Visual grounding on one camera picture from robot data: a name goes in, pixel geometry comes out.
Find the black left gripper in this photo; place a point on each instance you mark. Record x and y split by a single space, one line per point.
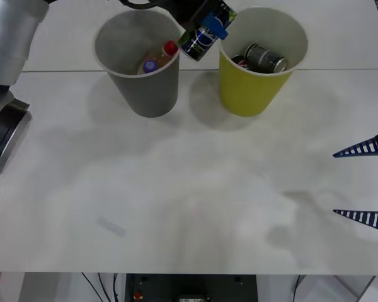
187 12

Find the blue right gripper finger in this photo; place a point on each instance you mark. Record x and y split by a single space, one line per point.
365 217
365 147

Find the black can with blue print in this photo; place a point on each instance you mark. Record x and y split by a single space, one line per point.
198 44

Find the red can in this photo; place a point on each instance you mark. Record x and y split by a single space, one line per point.
239 60

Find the orange bottle with red cap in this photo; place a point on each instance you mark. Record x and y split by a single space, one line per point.
169 48

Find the dark grey can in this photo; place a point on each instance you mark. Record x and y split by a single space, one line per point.
264 58

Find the yellow-green plastic bin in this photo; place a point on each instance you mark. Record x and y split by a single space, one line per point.
249 91

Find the bottle with purple cap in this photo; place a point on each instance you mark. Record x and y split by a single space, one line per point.
150 65

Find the grey plastic bin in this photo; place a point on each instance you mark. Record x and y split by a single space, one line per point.
145 91

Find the black robot torso base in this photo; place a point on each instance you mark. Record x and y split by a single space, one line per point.
192 287

